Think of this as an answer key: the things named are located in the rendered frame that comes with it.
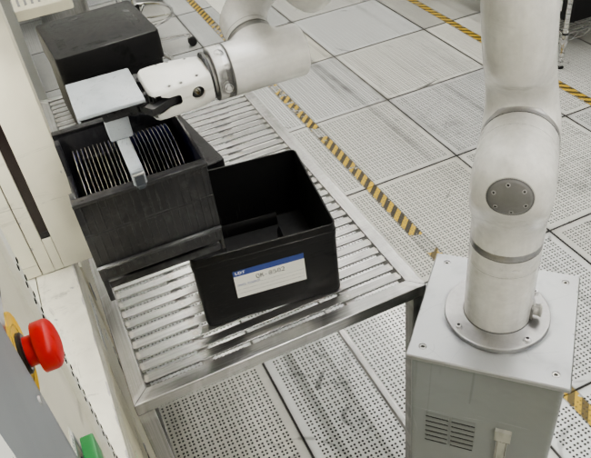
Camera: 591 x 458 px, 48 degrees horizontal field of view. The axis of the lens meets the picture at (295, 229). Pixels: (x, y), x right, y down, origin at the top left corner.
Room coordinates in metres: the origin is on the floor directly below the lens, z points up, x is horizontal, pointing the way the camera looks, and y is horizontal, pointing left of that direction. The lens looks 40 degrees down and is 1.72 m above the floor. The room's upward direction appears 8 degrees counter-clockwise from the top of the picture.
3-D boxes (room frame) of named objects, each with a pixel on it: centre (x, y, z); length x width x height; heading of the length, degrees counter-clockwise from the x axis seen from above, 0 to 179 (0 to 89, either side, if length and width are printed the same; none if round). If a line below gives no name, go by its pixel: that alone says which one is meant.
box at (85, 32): (1.84, 0.48, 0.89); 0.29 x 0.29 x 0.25; 23
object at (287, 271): (1.05, 0.09, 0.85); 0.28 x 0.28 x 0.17; 11
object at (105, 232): (0.91, 0.25, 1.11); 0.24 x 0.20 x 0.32; 18
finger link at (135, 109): (0.89, 0.23, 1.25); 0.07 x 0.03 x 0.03; 108
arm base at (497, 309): (0.83, -0.35, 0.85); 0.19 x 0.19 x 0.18
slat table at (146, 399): (1.44, 0.26, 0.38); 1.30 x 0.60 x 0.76; 19
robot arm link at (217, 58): (0.96, 0.09, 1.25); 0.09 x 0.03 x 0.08; 18
